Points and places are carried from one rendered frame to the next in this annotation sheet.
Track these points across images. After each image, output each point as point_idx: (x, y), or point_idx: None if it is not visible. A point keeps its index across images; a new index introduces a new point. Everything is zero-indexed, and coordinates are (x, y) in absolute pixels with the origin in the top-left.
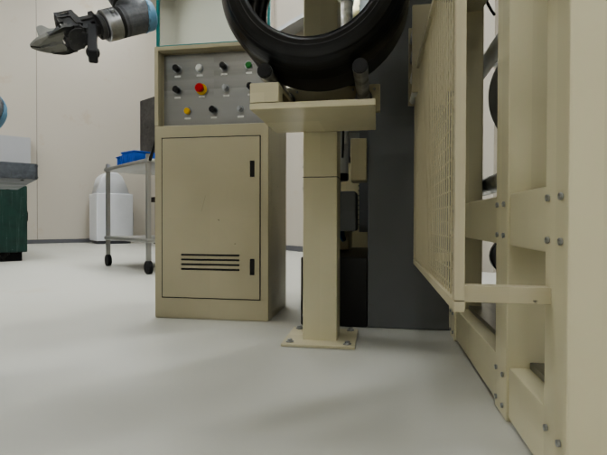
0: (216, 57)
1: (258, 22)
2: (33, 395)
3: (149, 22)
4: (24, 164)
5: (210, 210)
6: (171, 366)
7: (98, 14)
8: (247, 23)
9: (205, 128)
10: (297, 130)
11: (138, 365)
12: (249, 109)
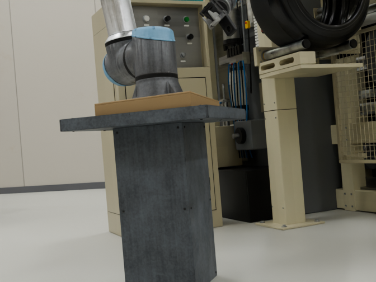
0: (159, 10)
1: (306, 14)
2: (250, 267)
3: (235, 5)
4: (243, 109)
5: None
6: (265, 247)
7: (223, 1)
8: (299, 13)
9: None
10: (277, 77)
11: (244, 250)
12: (189, 55)
